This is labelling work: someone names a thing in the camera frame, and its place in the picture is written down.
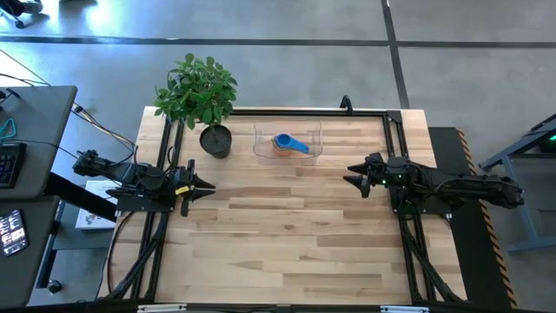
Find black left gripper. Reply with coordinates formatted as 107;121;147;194
169;159;217;217

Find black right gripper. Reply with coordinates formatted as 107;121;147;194
341;151;414;199

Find orange measuring cup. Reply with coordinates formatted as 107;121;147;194
272;145;299;158

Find small blue measuring cup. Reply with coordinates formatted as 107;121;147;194
273;132;311;155

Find clear plastic basket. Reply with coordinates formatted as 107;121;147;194
253;120;324;167

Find black plant pot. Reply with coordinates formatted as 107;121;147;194
199;124;234;160

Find green leafy plant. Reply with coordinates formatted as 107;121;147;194
153;52;239;131

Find white booklet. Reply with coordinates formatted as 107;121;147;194
75;180;118;230

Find black desk beam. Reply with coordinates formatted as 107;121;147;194
43;172;118;223

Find black hazard-striped floor mat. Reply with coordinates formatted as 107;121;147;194
427;126;519;310

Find blue grey metal stand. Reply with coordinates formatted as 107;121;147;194
477;112;556;256

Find grey side desk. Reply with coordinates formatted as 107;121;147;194
0;195;61;309
0;85;78;200

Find black keyboard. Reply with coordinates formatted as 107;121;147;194
0;142;28;190

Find black smartphone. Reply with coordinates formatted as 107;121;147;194
0;209;30;257

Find black aluminium table frame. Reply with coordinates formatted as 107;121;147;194
99;108;468;305

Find black cable bundle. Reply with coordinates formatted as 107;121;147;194
71;103;139;152

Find white edge bracket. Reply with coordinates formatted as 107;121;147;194
137;303;188;313
381;305;430;313

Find teal cord loop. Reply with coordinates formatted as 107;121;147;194
0;117;17;141

